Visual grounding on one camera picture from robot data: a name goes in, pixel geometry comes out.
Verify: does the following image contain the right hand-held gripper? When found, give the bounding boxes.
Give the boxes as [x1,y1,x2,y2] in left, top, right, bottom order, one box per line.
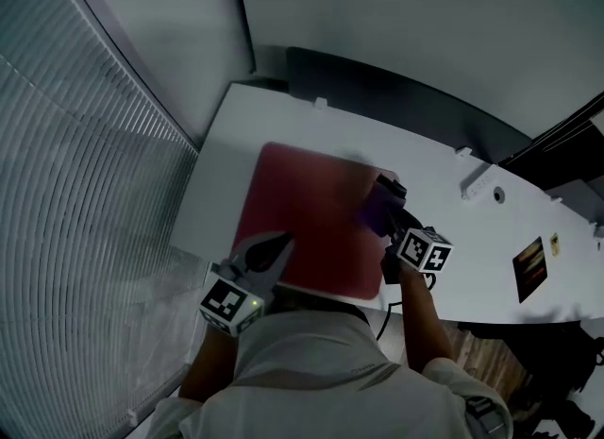
[379,207,454,286]

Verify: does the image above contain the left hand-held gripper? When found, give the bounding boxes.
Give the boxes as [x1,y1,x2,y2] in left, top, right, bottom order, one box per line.
[198,230,297,337]

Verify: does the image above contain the purple cloth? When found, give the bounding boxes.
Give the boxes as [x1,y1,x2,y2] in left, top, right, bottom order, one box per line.
[354,175,410,239]

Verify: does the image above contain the red desk mat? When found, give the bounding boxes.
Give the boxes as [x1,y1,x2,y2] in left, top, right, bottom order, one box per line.
[230,141,401,302]

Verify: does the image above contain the person's right forearm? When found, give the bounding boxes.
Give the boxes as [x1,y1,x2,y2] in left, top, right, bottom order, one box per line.
[398,266,457,375]

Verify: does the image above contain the person's left forearm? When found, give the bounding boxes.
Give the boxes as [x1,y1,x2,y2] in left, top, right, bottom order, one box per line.
[177,328,237,400]

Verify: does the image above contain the dark printed card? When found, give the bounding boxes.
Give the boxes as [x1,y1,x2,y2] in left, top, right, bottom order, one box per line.
[512,236,550,305]

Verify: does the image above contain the white desk socket strip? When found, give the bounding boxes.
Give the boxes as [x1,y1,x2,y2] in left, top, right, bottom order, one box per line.
[461,166,493,201]

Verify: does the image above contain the dark desk partition panel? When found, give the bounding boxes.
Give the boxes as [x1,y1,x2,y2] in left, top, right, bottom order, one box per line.
[285,45,532,165]

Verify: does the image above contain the person's white shirt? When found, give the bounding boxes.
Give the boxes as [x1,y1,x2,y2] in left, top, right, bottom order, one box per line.
[150,309,515,439]

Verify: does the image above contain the grey venetian blinds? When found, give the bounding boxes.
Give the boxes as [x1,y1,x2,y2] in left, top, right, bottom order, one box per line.
[0,0,200,439]

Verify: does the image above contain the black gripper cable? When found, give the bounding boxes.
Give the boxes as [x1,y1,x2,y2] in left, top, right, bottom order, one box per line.
[375,270,438,340]

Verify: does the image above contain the grey shoulder strap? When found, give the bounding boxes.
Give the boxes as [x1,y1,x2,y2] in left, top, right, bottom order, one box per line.
[464,394,509,439]

